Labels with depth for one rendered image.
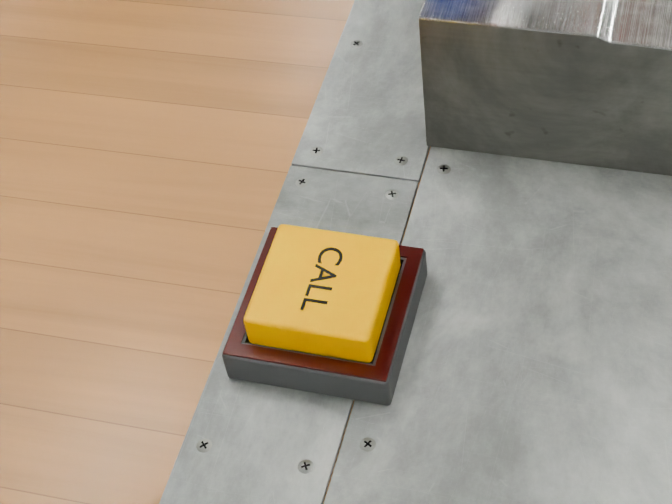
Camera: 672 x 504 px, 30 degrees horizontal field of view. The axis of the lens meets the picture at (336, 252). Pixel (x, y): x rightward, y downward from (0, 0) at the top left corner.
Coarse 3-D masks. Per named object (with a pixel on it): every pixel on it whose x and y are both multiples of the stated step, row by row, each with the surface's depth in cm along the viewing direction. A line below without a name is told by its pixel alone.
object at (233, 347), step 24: (408, 264) 60; (408, 288) 59; (240, 312) 59; (240, 336) 58; (384, 336) 58; (264, 360) 57; (288, 360) 57; (312, 360) 57; (336, 360) 57; (384, 360) 57
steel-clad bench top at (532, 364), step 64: (384, 0) 76; (384, 64) 72; (320, 128) 70; (384, 128) 69; (320, 192) 66; (384, 192) 66; (448, 192) 66; (512, 192) 65; (576, 192) 65; (640, 192) 64; (256, 256) 64; (448, 256) 63; (512, 256) 62; (576, 256) 62; (640, 256) 62; (448, 320) 60; (512, 320) 60; (576, 320) 60; (640, 320) 59; (256, 384) 59; (448, 384) 58; (512, 384) 58; (576, 384) 57; (640, 384) 57; (192, 448) 57; (256, 448) 57; (320, 448) 57; (384, 448) 56; (448, 448) 56; (512, 448) 56; (576, 448) 55; (640, 448) 55
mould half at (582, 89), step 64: (448, 0) 62; (512, 0) 61; (576, 0) 61; (640, 0) 61; (448, 64) 63; (512, 64) 62; (576, 64) 61; (640, 64) 60; (448, 128) 66; (512, 128) 65; (576, 128) 64; (640, 128) 63
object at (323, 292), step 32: (288, 256) 59; (320, 256) 59; (352, 256) 59; (384, 256) 58; (256, 288) 58; (288, 288) 58; (320, 288) 58; (352, 288) 58; (384, 288) 57; (256, 320) 57; (288, 320) 57; (320, 320) 57; (352, 320) 56; (320, 352) 57; (352, 352) 57
